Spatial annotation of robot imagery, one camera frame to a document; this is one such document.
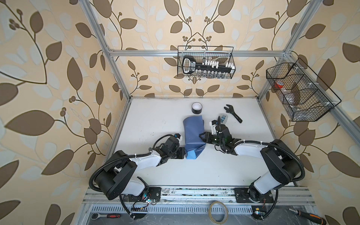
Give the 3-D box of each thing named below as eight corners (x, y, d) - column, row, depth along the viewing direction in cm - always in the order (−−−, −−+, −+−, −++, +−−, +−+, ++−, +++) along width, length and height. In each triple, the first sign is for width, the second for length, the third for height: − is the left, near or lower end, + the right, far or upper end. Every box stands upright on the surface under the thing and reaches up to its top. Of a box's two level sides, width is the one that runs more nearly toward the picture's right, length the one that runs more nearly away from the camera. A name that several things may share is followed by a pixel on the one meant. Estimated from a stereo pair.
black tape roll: (191, 114, 112) (191, 110, 109) (191, 105, 118) (191, 101, 115) (202, 114, 112) (203, 110, 109) (201, 105, 118) (202, 101, 115)
